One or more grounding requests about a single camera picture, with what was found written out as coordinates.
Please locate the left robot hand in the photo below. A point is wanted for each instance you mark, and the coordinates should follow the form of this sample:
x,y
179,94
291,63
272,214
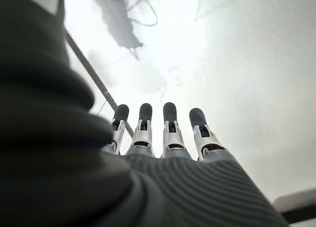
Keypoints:
x,y
74,175

